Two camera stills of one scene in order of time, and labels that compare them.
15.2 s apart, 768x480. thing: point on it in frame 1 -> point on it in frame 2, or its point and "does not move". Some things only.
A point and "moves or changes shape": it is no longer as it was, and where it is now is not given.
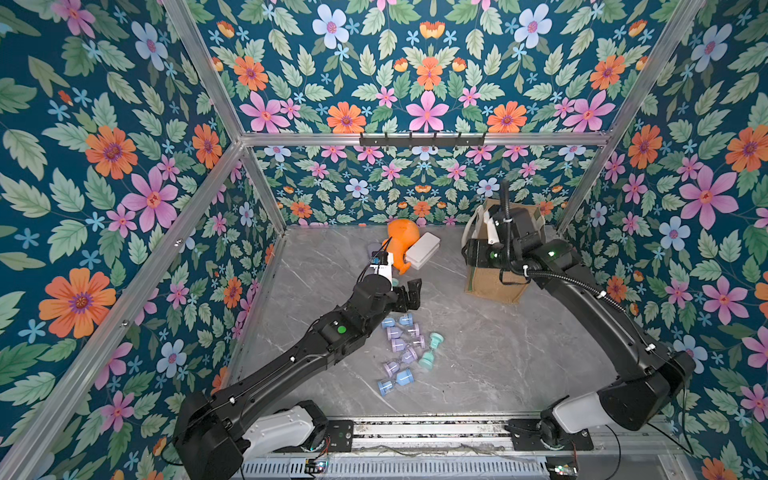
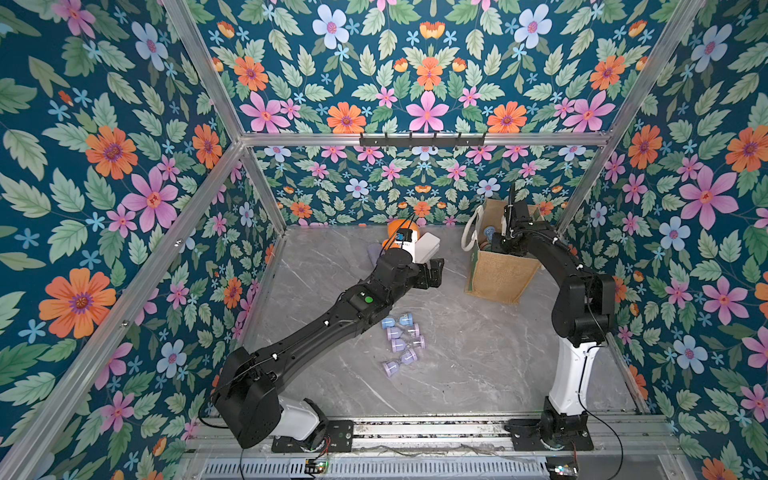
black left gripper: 402,305 -> 432,274
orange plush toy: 401,235 does not move
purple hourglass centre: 408,357 does not move
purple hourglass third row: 399,345 does not move
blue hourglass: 386,387 moves or changes shape
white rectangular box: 423,250 does not move
